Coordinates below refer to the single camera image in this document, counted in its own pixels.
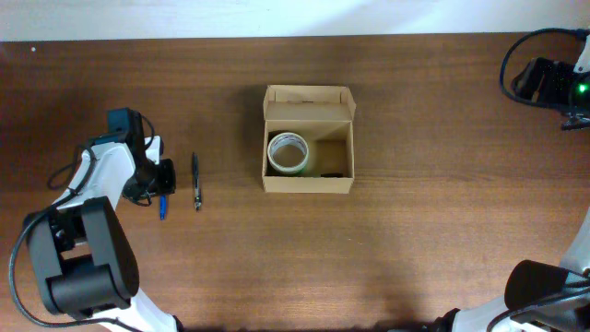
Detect cardboard box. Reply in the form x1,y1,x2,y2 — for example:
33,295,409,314
262,85,356,194

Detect green tape roll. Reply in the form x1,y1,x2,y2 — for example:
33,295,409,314
296,161,314,177

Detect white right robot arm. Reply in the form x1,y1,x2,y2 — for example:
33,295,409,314
414,28,589,332

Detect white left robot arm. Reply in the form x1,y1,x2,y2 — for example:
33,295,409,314
8,108,183,331

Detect black pen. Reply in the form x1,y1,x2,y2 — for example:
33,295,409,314
192,153,202,211

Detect black and white marker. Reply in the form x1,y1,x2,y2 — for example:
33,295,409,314
320,172,344,178

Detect blue pen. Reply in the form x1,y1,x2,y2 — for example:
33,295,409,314
159,196,168,220

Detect white masking tape roll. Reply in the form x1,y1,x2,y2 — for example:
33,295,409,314
266,132,310,175

